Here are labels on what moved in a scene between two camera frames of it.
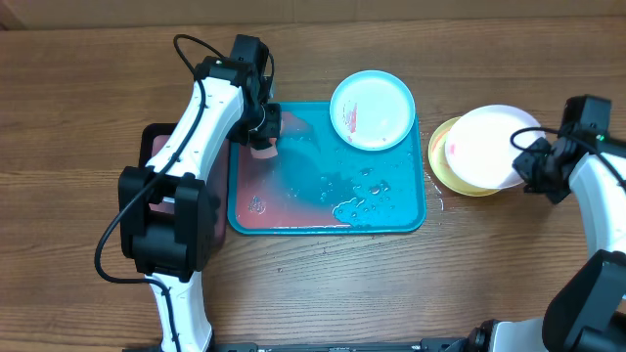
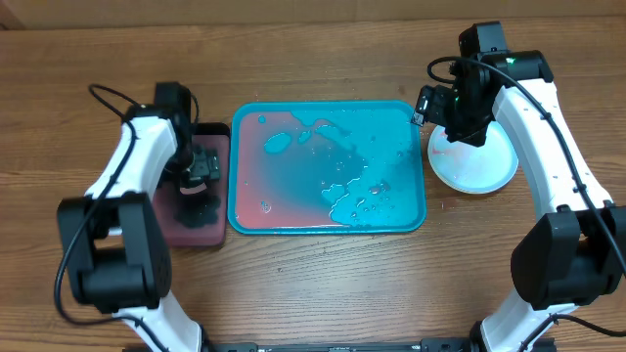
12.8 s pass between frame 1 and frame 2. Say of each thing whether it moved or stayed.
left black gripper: moved
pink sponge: moved
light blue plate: moved
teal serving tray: stayed
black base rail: stayed
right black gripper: moved
